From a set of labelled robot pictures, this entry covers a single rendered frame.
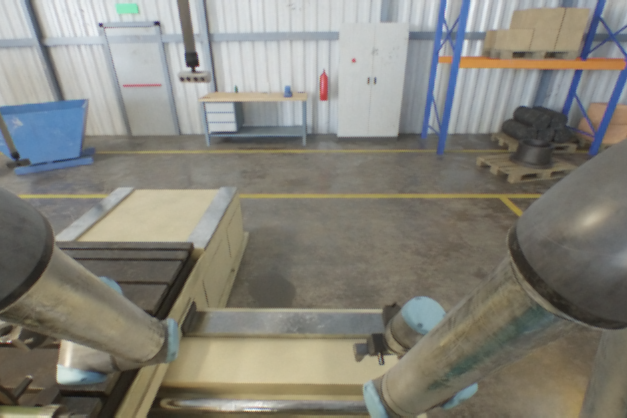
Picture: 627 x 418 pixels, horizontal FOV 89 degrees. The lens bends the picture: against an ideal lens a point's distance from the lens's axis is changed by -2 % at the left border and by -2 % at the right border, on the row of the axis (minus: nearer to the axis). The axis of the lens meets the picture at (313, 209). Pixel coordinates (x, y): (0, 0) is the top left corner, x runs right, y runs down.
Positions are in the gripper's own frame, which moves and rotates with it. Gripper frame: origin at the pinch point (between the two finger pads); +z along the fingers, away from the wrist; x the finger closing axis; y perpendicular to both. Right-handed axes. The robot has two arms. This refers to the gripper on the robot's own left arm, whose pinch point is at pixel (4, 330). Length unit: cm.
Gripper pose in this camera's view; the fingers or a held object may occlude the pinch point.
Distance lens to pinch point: 115.0
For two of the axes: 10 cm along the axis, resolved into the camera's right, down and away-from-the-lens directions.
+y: 0.2, -4.7, 8.8
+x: -3.8, -8.2, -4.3
